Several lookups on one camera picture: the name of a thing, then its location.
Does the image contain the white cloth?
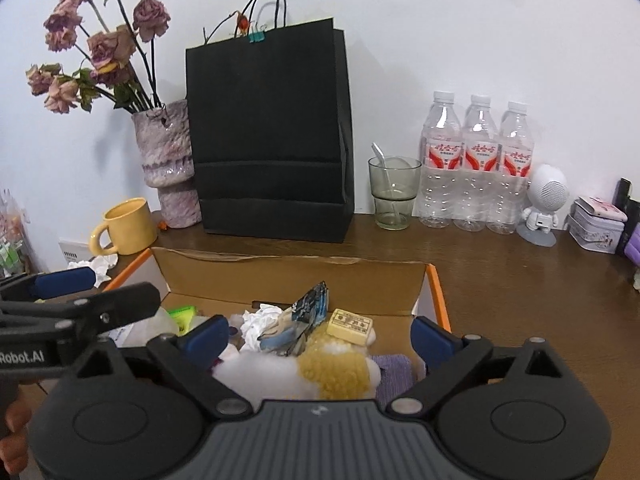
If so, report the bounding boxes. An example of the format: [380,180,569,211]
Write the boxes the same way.
[240,304,283,352]

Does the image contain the clear glass cup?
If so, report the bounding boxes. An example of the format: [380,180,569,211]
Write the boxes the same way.
[368,142,422,231]

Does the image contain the right water bottle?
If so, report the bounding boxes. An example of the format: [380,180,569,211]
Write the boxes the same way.
[488,101,535,235]

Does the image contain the middle water bottle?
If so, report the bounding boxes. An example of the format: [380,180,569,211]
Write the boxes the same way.
[454,94,499,232]

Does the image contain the yellow rectangular eraser block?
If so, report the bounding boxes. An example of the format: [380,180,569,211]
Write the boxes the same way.
[326,309,373,347]

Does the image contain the white wet wipes pack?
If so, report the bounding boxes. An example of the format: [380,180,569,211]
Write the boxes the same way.
[107,308,179,348]

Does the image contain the person's left hand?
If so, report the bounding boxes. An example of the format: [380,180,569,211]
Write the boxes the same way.
[1,391,32,476]

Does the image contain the white and tan plush toy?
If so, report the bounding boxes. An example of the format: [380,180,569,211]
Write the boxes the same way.
[213,326,382,408]

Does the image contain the dried pink rose bouquet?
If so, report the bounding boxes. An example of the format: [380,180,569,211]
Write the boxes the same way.
[26,0,171,115]

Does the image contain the pink textured vase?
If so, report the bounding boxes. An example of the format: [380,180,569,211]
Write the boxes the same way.
[131,100,202,229]

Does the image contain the crumpled white tissue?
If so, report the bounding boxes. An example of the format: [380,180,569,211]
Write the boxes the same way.
[67,254,118,288]

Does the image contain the blue snack packet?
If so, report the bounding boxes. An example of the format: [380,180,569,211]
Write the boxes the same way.
[258,282,329,356]

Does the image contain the red orange cardboard box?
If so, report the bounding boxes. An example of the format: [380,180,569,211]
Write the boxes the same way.
[106,247,451,375]

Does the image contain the black paper shopping bag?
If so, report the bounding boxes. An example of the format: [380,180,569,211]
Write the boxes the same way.
[186,0,355,243]

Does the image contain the green binder clip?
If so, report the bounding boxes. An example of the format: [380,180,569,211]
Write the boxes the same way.
[248,30,265,44]

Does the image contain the purple tissue pack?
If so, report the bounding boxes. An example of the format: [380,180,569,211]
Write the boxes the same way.
[624,223,640,268]

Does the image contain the water bottle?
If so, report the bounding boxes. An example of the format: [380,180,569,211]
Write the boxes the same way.
[419,91,463,229]
[488,101,535,235]
[454,94,499,232]

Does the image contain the yellow ceramic mug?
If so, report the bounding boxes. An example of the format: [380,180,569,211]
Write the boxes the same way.
[88,197,158,257]

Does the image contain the white robot figurine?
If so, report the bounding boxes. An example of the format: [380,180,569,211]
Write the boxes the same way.
[516,164,570,248]

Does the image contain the purple cloth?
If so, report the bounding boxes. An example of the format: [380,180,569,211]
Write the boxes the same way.
[372,354,414,408]

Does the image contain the left water bottle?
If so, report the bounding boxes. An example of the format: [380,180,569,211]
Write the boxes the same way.
[419,91,463,229]

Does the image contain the small tin box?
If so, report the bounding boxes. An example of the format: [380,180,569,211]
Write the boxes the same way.
[565,196,628,254]

